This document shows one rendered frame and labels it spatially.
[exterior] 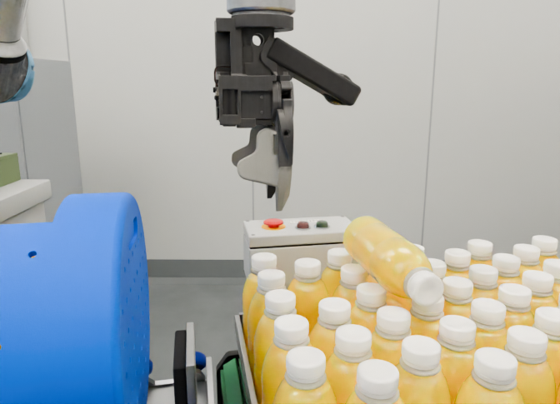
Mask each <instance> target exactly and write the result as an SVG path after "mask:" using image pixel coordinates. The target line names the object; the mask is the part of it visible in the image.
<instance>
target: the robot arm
mask: <svg viewBox="0 0 560 404"><path fill-rule="evenodd" d="M28 2H29V0H0V103H5V102H16V101H19V100H22V99H23V98H25V97H26V96H27V95H28V93H29V92H30V90H31V88H32V86H33V82H34V78H35V71H33V68H34V67H35V65H34V61H33V56H32V54H31V53H30V51H29V50H28V46H27V44H26V43H25V41H24V40H23V38H22V37H21V35H22V30H23V24H24V20H25V17H26V12H27V9H28ZM227 12H228V13H229V14H230V15H232V16H231V17H216V19H215V21H214V37H215V65H216V67H215V69H214V82H215V87H213V88H212V90H213V92H215V96H214V100H216V120H218V121H219V122H220V125H223V126H224V127H236V125H237V128H251V131H250V137H249V143H248V145H247V146H245V147H242V148H240V149H238V150H236V151H235V152H233V154H232V164H233V165H234V166H235V167H237V173H238V175H239V176H240V177H241V178H242V179H245V180H248V181H252V182H259V183H262V184H266V189H267V198H272V197H273V195H274V193H275V197H276V212H280V211H282V210H283V208H284V206H285V204H286V202H287V200H288V197H289V195H290V188H291V181H292V168H293V138H294V131H293V114H294V90H293V82H292V81H291V80H292V78H295V79H296V80H298V81H299V82H301V83H303V84H304V85H306V86H308V87H310V88H311V89H313V90H314V91H316V92H319V93H320V94H322V95H323V96H324V98H325V99H326V100H327V101H328V102H329V103H331V104H332V105H336V106H339V105H340V106H352V105H354V103H355V102H356V101H357V99H358V96H359V95H360V93H361V91H362V89H361V88H360V87H359V86H358V85H357V84H356V83H354V82H353V81H352V80H351V78H350V77H349V76H347V75H345V74H343V73H337V72H335V71H333V70H332V69H331V68H329V67H327V66H325V65H323V64H322V63H320V62H319V61H317V60H315V59H314V58H312V57H310V56H308V55H307V54H306V53H304V52H302V51H300V50H298V49H297V48H295V47H294V46H292V45H290V44H289V43H287V42H285V41H283V40H282V39H281V38H279V37H276V38H275V37H274V33H275V32H289V31H292V30H293V17H292V16H291V15H293V14H294V13H295V12H296V0H227ZM253 36H257V37H259V39H260V44H259V46H257V45H255V44H254V43H253Z"/></svg>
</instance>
